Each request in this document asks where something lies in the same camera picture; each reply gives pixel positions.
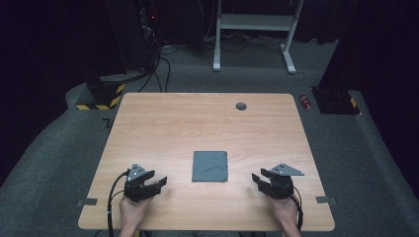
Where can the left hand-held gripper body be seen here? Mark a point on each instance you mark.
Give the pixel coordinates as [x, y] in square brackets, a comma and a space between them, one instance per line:
[136, 189]

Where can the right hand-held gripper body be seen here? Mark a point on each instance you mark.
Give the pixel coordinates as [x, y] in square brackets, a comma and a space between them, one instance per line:
[280, 186]

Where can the grey cloth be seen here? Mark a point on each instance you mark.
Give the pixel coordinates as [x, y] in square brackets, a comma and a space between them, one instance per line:
[210, 166]

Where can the person's left hand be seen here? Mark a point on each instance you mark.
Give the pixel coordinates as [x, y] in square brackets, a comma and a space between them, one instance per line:
[133, 210]

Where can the person's right hand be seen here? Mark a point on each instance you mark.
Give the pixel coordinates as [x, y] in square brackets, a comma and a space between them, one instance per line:
[285, 210]

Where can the grey tape piece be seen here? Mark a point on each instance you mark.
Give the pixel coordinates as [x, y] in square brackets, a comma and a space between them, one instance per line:
[87, 202]
[325, 199]

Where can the grey round table grommet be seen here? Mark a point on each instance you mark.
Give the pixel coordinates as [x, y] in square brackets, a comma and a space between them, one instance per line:
[241, 106]

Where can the red can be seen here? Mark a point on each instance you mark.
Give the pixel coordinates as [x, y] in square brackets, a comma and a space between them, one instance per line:
[305, 102]

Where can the yellow-striped black stand base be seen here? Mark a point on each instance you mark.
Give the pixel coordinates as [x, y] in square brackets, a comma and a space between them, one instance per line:
[99, 95]

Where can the plain black stand base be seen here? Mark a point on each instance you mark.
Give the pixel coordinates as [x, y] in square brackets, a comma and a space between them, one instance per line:
[336, 102]

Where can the black curtain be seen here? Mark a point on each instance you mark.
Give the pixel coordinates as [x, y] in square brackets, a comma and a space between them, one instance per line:
[42, 82]
[385, 65]

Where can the black equipment tower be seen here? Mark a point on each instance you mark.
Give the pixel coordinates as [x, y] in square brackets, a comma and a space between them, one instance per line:
[131, 36]

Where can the white metal desk frame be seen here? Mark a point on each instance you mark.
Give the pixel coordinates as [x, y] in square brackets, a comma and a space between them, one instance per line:
[253, 22]

